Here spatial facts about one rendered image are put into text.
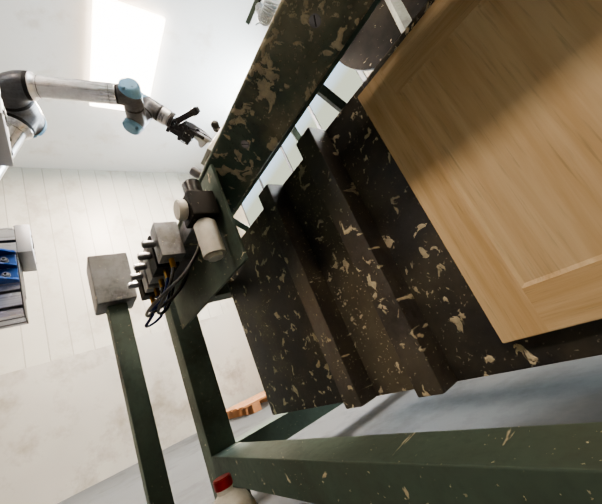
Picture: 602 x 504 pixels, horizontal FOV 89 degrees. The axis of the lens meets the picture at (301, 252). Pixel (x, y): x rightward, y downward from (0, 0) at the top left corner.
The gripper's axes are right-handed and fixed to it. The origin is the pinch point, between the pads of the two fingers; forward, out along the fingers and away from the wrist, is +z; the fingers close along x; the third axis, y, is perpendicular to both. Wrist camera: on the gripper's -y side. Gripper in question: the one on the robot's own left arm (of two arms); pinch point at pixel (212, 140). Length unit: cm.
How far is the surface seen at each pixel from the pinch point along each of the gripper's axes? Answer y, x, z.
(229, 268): -11, 96, 22
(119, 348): 47, 84, 9
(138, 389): 50, 93, 20
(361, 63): -66, -46, 46
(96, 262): 36, 64, -11
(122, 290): 38, 69, 1
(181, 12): -11, -250, -101
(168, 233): -5, 87, 7
